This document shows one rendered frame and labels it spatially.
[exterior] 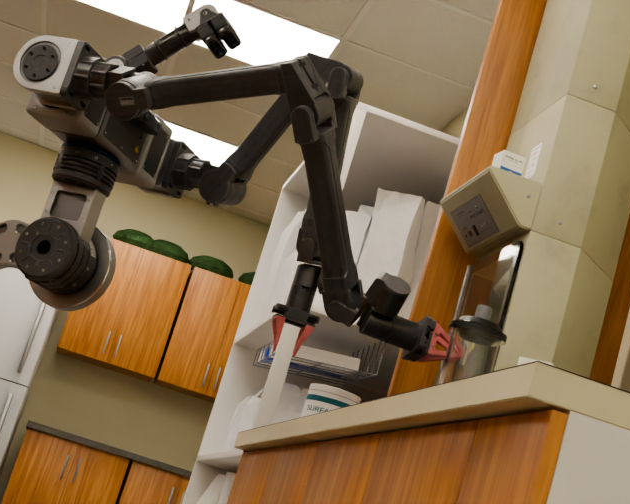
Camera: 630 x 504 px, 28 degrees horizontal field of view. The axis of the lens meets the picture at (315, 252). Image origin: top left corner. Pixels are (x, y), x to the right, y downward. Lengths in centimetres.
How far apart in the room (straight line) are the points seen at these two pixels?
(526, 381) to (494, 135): 163
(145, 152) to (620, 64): 105
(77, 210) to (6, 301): 450
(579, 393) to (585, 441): 5
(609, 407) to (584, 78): 136
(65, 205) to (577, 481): 165
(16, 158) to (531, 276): 589
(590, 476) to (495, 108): 170
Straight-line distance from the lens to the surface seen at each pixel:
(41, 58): 259
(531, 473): 135
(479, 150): 292
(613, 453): 138
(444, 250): 284
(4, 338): 721
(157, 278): 763
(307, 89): 230
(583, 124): 261
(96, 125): 267
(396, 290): 236
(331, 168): 234
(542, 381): 135
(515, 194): 252
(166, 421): 789
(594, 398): 137
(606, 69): 267
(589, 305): 262
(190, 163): 294
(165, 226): 803
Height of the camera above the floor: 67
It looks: 13 degrees up
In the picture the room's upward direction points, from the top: 17 degrees clockwise
